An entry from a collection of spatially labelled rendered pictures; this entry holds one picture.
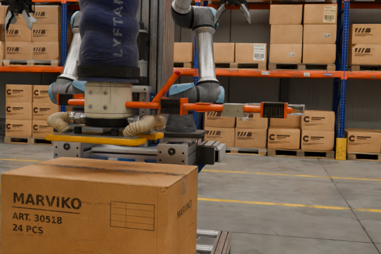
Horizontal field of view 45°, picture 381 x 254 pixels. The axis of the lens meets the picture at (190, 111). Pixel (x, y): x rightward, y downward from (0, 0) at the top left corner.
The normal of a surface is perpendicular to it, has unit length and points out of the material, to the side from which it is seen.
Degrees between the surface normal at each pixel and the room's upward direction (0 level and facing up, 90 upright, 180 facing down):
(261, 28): 90
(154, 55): 90
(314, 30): 87
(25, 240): 90
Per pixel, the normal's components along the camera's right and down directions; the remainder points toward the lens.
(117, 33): 0.38, 0.37
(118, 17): 0.58, -0.29
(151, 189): -0.25, 0.04
